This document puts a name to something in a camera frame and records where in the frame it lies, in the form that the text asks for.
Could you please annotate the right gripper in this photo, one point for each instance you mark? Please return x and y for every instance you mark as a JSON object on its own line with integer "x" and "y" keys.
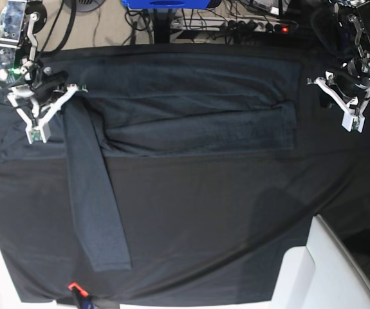
{"x": 37, "y": 90}

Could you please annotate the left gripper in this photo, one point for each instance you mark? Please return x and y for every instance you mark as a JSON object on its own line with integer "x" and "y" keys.
{"x": 348, "y": 82}

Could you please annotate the dark grey T-shirt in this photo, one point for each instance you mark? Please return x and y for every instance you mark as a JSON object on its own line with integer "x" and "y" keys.
{"x": 161, "y": 106}

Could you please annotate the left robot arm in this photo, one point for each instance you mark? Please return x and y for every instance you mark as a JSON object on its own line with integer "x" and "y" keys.
{"x": 343, "y": 28}

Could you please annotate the round black floor base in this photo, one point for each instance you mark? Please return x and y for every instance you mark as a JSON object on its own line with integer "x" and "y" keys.
{"x": 85, "y": 6}

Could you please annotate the blue plastic bin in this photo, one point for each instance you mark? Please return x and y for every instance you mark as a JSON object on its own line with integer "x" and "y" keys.
{"x": 171, "y": 4}

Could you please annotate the black power strip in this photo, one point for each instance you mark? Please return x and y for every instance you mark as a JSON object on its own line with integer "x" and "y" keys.
{"x": 215, "y": 24}

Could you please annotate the white chair right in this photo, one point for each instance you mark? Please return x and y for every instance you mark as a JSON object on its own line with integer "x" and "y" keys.
{"x": 321, "y": 274}

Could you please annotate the black table cloth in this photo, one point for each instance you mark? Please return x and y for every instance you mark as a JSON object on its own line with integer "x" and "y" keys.
{"x": 201, "y": 230}

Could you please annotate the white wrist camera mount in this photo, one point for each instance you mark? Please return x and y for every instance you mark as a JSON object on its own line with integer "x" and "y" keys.
{"x": 37, "y": 115}
{"x": 353, "y": 115}

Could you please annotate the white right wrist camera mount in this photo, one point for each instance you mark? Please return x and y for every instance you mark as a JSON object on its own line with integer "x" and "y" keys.
{"x": 37, "y": 115}

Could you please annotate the red clamp handle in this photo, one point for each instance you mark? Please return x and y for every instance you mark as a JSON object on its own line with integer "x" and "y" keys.
{"x": 77, "y": 290}

